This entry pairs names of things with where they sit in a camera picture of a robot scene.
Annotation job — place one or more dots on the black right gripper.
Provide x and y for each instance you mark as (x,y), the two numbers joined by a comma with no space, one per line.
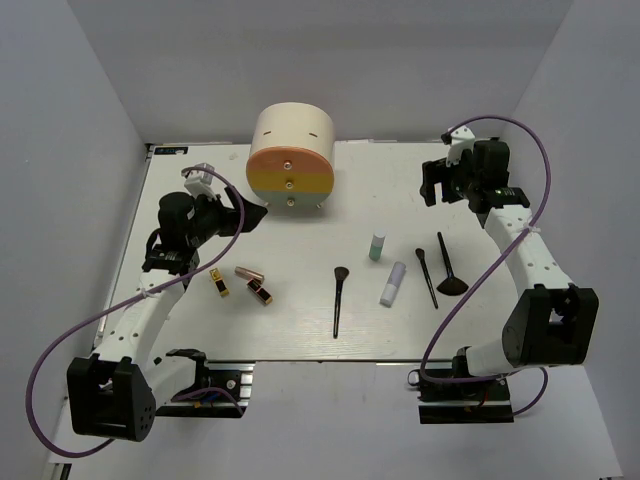
(433,172)

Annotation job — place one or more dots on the cream round drawer organizer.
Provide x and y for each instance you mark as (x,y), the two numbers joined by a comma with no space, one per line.
(291,160)

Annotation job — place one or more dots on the rose gold lipstick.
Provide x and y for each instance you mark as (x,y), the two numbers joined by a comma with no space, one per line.
(249,274)

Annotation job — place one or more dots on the small black makeup brush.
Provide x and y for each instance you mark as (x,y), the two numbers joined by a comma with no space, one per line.
(420,254)

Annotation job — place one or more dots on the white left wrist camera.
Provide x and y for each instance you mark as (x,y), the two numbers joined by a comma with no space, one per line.
(198,181)

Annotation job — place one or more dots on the black gold lipstick left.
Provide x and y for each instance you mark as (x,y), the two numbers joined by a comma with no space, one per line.
(219,282)

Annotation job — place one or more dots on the lavender white tube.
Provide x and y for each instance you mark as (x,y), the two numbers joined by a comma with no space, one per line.
(392,285)

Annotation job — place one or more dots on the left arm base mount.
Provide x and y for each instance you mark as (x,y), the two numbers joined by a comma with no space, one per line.
(210,385)

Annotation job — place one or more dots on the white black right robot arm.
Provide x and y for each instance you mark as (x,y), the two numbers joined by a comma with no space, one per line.
(553,320)

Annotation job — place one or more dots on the black fan brush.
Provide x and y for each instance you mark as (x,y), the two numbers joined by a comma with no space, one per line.
(451,285)

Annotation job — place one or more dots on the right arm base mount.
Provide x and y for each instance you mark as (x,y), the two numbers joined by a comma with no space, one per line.
(472,403)

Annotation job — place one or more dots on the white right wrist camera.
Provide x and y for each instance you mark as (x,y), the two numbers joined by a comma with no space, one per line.
(457,140)

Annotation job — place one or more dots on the black gold lipstick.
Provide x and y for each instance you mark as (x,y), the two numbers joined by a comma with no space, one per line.
(260,292)
(219,282)

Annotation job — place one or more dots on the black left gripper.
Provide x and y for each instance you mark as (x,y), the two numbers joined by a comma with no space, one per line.
(253,214)

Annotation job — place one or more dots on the black gold lipstick right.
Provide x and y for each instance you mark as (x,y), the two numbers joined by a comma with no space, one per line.
(260,292)

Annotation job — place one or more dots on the black powder brush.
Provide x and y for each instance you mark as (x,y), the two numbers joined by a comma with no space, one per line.
(341,273)

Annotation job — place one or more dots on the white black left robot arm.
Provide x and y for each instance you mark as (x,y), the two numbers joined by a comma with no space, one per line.
(116,392)

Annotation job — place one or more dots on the green bottle white cap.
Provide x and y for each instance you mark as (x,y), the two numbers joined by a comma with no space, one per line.
(377,245)

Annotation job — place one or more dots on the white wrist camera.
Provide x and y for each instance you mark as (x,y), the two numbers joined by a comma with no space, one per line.
(198,181)
(457,140)

